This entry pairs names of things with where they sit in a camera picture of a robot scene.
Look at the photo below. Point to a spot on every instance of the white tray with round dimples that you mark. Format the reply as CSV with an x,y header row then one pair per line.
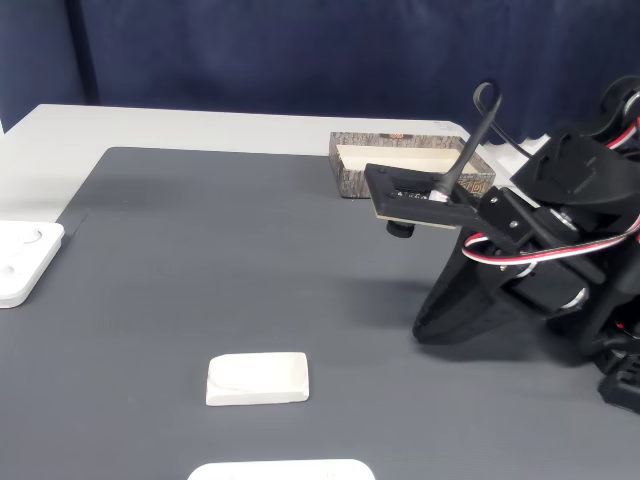
x,y
280,471
25,265

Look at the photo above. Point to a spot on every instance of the stone-patterned cardboard box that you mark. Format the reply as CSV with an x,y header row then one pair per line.
x,y
350,175

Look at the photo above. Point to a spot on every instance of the dark blue curtain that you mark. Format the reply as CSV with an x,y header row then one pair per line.
x,y
300,55

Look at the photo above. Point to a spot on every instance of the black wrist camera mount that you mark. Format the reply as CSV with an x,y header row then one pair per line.
x,y
385,200

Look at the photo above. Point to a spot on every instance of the white block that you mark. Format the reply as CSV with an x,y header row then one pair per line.
x,y
257,380

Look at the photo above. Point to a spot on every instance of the grey table mat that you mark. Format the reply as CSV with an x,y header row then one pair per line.
x,y
250,275

